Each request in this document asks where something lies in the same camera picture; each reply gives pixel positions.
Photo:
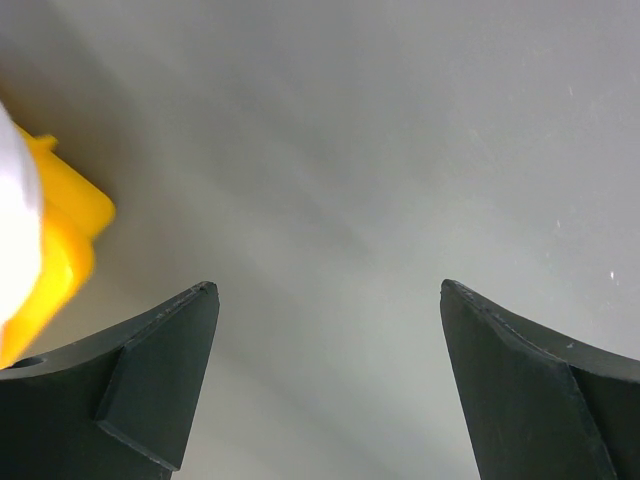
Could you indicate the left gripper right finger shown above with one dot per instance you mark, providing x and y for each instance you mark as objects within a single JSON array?
[{"x": 537, "y": 403}]

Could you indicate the white t-shirt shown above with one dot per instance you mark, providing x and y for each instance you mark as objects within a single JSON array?
[{"x": 21, "y": 208}]

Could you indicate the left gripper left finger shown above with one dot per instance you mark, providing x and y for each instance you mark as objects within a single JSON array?
[{"x": 118, "y": 404}]

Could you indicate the yellow plastic bin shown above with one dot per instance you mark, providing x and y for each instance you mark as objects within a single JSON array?
[{"x": 75, "y": 213}]

